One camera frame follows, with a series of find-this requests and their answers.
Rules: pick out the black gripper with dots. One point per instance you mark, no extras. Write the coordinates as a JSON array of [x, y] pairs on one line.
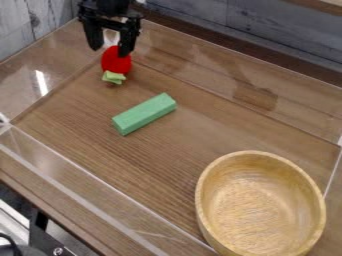
[[101, 14]]

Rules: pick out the red plush radish toy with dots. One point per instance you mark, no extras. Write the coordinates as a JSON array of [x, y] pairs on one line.
[[116, 66]]

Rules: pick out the green rectangular block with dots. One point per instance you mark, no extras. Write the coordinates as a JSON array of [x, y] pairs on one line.
[[145, 113]]

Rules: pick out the wooden bowl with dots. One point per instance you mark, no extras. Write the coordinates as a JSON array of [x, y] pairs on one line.
[[260, 206]]

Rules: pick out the clear acrylic tray wall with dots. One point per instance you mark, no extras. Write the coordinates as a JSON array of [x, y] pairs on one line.
[[122, 190]]

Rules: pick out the black table leg bracket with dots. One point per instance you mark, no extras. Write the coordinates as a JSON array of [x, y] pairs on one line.
[[41, 239]]

